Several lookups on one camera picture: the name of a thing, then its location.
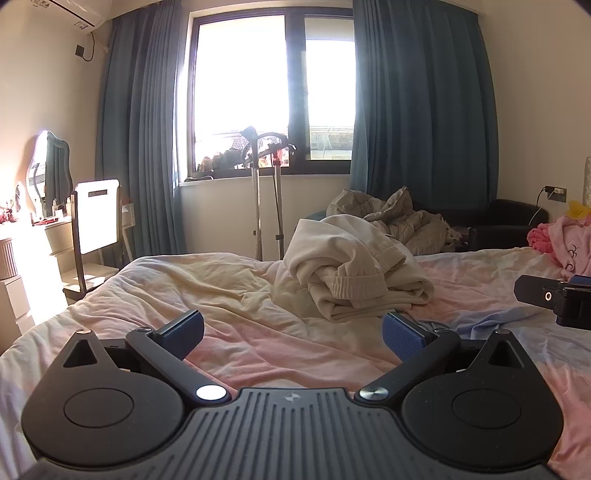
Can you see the cream pants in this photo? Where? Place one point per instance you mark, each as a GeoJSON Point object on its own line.
{"type": "Point", "coordinates": [351, 265]}

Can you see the black wall outlet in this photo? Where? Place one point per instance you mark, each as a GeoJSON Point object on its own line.
{"type": "Point", "coordinates": [81, 51]}

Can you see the bed with pastel sheet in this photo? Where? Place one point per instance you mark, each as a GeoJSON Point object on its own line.
{"type": "Point", "coordinates": [258, 304]}

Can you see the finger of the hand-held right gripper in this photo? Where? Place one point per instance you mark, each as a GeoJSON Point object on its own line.
{"type": "Point", "coordinates": [540, 291]}

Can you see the white air conditioner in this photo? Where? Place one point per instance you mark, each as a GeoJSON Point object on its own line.
{"type": "Point", "coordinates": [81, 11]}

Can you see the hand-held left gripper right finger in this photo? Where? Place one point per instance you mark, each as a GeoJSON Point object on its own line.
{"type": "Point", "coordinates": [402, 339]}

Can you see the dark framed window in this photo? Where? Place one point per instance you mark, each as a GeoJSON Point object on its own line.
{"type": "Point", "coordinates": [249, 92]}

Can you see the white ribbed canister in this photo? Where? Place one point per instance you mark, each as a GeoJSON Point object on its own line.
{"type": "Point", "coordinates": [8, 258]}

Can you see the white dressing table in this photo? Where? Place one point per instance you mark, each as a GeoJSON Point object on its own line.
{"type": "Point", "coordinates": [27, 277]}

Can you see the pink fleece robe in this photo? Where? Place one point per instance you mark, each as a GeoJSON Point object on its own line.
{"type": "Point", "coordinates": [570, 240]}

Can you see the teal cushion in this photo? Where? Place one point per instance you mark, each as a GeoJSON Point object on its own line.
{"type": "Point", "coordinates": [317, 214]}

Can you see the blue curtain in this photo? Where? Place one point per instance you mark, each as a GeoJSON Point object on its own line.
{"type": "Point", "coordinates": [138, 138]}
{"type": "Point", "coordinates": [425, 115]}

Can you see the metal crutches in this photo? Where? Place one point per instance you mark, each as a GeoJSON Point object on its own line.
{"type": "Point", "coordinates": [255, 203]}

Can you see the wavy framed mirror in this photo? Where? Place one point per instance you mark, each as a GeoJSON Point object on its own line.
{"type": "Point", "coordinates": [51, 170]}

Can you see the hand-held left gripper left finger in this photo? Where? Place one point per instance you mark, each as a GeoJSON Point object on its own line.
{"type": "Point", "coordinates": [181, 333]}

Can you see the white backed chair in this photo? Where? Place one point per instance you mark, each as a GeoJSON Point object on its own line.
{"type": "Point", "coordinates": [97, 217]}

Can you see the black sofa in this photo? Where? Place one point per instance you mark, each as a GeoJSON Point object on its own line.
{"type": "Point", "coordinates": [503, 221]}

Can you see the wall socket with charger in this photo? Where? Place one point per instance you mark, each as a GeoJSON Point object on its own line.
{"type": "Point", "coordinates": [556, 193]}

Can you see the yellow plush toy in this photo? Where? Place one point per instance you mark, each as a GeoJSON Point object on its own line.
{"type": "Point", "coordinates": [579, 208]}

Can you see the grey quilted jacket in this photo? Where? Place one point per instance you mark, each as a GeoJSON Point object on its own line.
{"type": "Point", "coordinates": [406, 219]}

